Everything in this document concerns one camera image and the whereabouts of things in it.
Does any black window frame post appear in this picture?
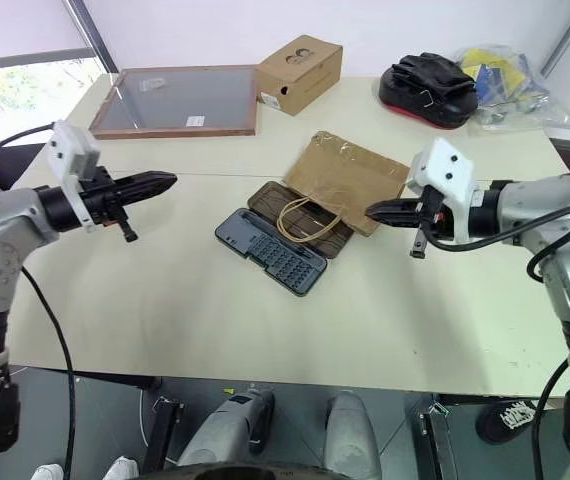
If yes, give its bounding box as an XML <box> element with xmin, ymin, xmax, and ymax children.
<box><xmin>61</xmin><ymin>0</ymin><xmax>119</xmax><ymax>74</ymax></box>

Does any brown paper bag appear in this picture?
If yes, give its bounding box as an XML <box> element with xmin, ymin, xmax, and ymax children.
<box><xmin>276</xmin><ymin>130</ymin><xmax>412</xmax><ymax>246</ymax></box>

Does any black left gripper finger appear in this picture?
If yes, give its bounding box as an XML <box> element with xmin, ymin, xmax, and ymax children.
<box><xmin>113</xmin><ymin>170</ymin><xmax>179</xmax><ymax>191</ymax></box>
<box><xmin>114</xmin><ymin>185</ymin><xmax>172</xmax><ymax>206</ymax></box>

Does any silver right robot leg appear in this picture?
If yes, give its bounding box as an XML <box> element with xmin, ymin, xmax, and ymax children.
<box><xmin>324</xmin><ymin>390</ymin><xmax>384</xmax><ymax>480</ymax></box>

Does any silver left robot leg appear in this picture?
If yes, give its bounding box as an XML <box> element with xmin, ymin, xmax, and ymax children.
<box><xmin>176</xmin><ymin>383</ymin><xmax>277</xmax><ymax>469</ymax></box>

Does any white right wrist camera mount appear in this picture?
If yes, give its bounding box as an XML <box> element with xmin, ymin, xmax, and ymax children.
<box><xmin>406</xmin><ymin>137</ymin><xmax>482</xmax><ymax>245</ymax></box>

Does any dark rounded robot waist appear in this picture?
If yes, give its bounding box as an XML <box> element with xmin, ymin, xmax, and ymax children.
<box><xmin>163</xmin><ymin>461</ymin><xmax>327</xmax><ymax>480</ymax></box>

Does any clear plastic bag with items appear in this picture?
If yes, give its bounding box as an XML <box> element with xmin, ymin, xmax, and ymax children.
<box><xmin>451</xmin><ymin>43</ymin><xmax>570</xmax><ymax>137</ymax></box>

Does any silver robot leg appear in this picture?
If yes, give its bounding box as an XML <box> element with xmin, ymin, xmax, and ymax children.
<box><xmin>176</xmin><ymin>383</ymin><xmax>277</xmax><ymax>469</ymax></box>
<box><xmin>324</xmin><ymin>390</ymin><xmax>384</xmax><ymax>480</ymax></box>

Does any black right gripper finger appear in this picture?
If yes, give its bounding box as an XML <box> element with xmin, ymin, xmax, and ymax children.
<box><xmin>365</xmin><ymin>197</ymin><xmax>419</xmax><ymax>216</ymax></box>
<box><xmin>371</xmin><ymin>211</ymin><xmax>419</xmax><ymax>229</ymax></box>

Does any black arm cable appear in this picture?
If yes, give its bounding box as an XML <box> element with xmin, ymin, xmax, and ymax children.
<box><xmin>426</xmin><ymin>198</ymin><xmax>570</xmax><ymax>457</ymax></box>
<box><xmin>0</xmin><ymin>121</ymin><xmax>77</xmax><ymax>479</ymax></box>

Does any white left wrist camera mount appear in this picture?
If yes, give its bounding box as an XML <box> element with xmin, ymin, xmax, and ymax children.
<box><xmin>46</xmin><ymin>119</ymin><xmax>103</xmax><ymax>234</ymax></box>

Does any dark grey tool case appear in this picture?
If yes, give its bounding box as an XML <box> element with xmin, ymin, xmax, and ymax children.
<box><xmin>214</xmin><ymin>180</ymin><xmax>356</xmax><ymax>300</ymax></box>

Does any grey metal pole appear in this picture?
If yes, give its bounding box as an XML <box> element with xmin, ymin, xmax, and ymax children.
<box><xmin>541</xmin><ymin>0</ymin><xmax>570</xmax><ymax>72</ymax></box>

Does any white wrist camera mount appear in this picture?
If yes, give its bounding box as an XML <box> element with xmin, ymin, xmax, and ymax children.
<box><xmin>406</xmin><ymin>137</ymin><xmax>482</xmax><ymax>245</ymax></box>
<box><xmin>46</xmin><ymin>119</ymin><xmax>103</xmax><ymax>234</ymax></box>

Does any wooden framed grey board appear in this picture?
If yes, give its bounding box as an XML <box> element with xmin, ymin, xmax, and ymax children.
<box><xmin>87</xmin><ymin>64</ymin><xmax>259</xmax><ymax>142</ymax></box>

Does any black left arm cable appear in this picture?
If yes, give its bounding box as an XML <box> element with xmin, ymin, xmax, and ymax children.
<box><xmin>0</xmin><ymin>121</ymin><xmax>77</xmax><ymax>479</ymax></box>

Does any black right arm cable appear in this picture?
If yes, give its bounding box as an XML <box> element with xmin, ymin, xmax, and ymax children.
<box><xmin>426</xmin><ymin>198</ymin><xmax>570</xmax><ymax>457</ymax></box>

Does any dark brown seat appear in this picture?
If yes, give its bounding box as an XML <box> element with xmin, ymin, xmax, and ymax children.
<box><xmin>0</xmin><ymin>141</ymin><xmax>49</xmax><ymax>192</ymax></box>

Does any black and red pad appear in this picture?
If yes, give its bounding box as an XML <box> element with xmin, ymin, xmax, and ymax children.
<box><xmin>377</xmin><ymin>51</ymin><xmax>481</xmax><ymax>131</ymax></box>

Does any brown cardboard box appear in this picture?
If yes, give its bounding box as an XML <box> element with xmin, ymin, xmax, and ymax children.
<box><xmin>254</xmin><ymin>33</ymin><xmax>344</xmax><ymax>118</ymax></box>

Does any black table leg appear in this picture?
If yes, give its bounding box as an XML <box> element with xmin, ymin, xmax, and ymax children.
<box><xmin>416</xmin><ymin>399</ymin><xmax>459</xmax><ymax>480</ymax></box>
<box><xmin>141</xmin><ymin>396</ymin><xmax>187</xmax><ymax>472</ymax></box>

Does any black shoe with white laces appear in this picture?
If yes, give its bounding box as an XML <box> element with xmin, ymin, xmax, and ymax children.
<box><xmin>476</xmin><ymin>397</ymin><xmax>539</xmax><ymax>446</ymax></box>

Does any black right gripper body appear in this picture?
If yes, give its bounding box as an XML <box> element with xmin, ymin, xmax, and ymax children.
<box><xmin>410</xmin><ymin>186</ymin><xmax>454</xmax><ymax>259</ymax></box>

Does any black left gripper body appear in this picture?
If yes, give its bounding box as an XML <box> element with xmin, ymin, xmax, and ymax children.
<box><xmin>80</xmin><ymin>168</ymin><xmax>139</xmax><ymax>244</ymax></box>

